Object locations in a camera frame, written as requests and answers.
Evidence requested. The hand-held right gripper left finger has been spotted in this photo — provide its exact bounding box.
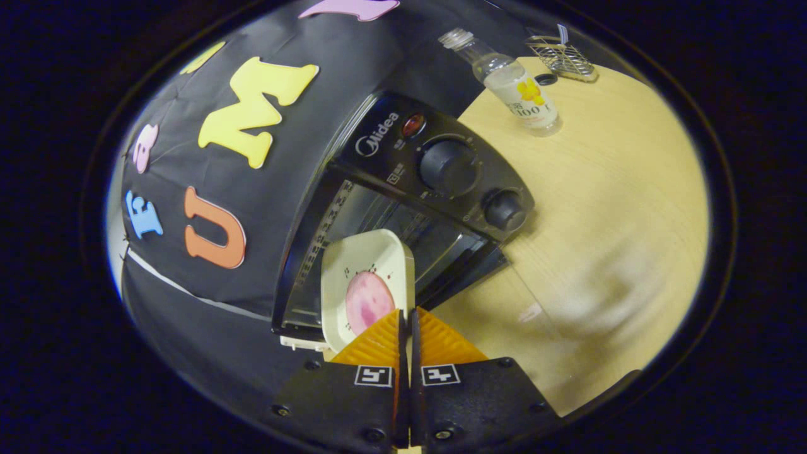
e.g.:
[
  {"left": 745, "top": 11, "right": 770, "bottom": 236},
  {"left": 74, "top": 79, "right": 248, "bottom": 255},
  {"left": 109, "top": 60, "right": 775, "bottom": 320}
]
[{"left": 271, "top": 308, "right": 409, "bottom": 450}]

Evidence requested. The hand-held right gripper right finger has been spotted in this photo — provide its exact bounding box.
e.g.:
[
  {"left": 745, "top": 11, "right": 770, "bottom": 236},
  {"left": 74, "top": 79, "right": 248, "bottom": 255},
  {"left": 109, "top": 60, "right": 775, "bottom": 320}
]
[{"left": 410, "top": 307, "right": 562, "bottom": 450}]

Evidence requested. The pink ham slice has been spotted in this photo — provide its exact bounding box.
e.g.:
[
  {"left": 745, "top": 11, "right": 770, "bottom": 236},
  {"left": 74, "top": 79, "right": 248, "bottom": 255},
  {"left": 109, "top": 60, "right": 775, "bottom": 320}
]
[{"left": 345, "top": 271, "right": 397, "bottom": 337}]

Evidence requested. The white square plate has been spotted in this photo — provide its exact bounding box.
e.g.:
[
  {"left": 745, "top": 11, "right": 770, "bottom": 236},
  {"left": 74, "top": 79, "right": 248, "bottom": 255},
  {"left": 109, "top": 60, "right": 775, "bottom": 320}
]
[{"left": 320, "top": 229, "right": 417, "bottom": 354}]

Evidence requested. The black electric oven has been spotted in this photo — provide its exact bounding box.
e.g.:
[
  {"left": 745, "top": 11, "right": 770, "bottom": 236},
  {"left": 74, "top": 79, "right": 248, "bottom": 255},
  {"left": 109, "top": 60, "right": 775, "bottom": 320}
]
[{"left": 271, "top": 90, "right": 537, "bottom": 347}]

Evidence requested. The clear bottle with yellow label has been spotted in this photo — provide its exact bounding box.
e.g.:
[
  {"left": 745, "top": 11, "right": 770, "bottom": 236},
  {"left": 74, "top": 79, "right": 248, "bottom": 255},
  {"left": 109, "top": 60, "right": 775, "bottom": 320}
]
[{"left": 438, "top": 27, "right": 564, "bottom": 137}]

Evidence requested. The glass seasoning jar with spoon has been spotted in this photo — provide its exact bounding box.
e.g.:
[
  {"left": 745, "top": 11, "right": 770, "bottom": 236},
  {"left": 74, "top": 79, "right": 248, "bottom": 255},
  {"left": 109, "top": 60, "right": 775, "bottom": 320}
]
[{"left": 525, "top": 24, "right": 600, "bottom": 83}]

